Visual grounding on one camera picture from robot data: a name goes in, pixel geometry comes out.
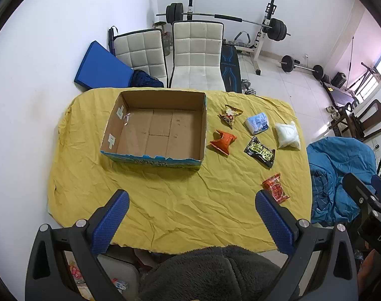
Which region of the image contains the yellow snack packet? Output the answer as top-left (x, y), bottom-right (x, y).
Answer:
top-left (220, 104), bottom-right (244, 130)

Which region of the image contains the cardboard box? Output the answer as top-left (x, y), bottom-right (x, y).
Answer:
top-left (100, 90), bottom-right (208, 172)

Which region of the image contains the black wipes packet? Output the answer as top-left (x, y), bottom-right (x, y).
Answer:
top-left (244, 136), bottom-right (276, 169)

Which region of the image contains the long barbell with black plates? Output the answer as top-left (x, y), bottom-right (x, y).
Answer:
top-left (156, 3), bottom-right (291, 42)

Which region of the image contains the black weight bench pad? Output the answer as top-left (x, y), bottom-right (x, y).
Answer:
top-left (221, 45), bottom-right (243, 93)

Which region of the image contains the blue gym mat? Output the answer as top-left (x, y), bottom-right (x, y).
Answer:
top-left (74, 40), bottom-right (134, 89)

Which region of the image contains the large white padded chair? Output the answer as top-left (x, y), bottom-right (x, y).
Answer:
top-left (168, 21), bottom-right (226, 91)

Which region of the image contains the dark blue cloth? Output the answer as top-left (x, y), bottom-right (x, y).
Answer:
top-left (132, 69), bottom-right (165, 88)

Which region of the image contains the dark wooden chair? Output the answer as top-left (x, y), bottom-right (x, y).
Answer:
top-left (329, 99), bottom-right (381, 141)

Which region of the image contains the black exercise machine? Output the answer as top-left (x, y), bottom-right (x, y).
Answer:
top-left (321, 72), bottom-right (361, 108)

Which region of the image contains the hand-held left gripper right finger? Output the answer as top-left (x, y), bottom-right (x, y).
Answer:
top-left (255, 190), bottom-right (359, 301)

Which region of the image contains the grey stool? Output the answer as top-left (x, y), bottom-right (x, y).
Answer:
top-left (98, 252), bottom-right (139, 301)

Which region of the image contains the white weight rack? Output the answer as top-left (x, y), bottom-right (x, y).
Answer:
top-left (233, 0), bottom-right (277, 76)

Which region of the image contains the short barbell with black plates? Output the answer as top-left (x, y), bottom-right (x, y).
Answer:
top-left (280, 55), bottom-right (324, 80)

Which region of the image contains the white soft plastic pack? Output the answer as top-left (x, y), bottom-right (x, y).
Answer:
top-left (275, 121), bottom-right (301, 150)

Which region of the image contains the small white padded chair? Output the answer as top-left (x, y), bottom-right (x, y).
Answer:
top-left (114, 29), bottom-right (168, 87)

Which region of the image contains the grey fleece clothing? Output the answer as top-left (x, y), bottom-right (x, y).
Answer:
top-left (138, 246), bottom-right (301, 301)

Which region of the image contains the blue jacket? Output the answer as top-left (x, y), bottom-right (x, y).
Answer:
top-left (306, 138), bottom-right (380, 226)

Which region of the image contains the orange snack packet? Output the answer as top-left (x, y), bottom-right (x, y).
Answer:
top-left (210, 129), bottom-right (237, 156)

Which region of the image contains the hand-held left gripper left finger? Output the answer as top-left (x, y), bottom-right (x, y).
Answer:
top-left (25, 190), bottom-right (130, 301)

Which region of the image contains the metal dumbbell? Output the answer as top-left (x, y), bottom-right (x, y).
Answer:
top-left (241, 80), bottom-right (257, 96)

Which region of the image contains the blue tissue pack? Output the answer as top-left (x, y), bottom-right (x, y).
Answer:
top-left (244, 112), bottom-right (269, 136)

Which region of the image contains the red snack packet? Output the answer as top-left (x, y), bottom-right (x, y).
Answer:
top-left (261, 172), bottom-right (290, 202)

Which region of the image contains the yellow tablecloth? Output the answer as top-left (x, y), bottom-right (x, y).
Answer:
top-left (47, 87), bottom-right (313, 254)

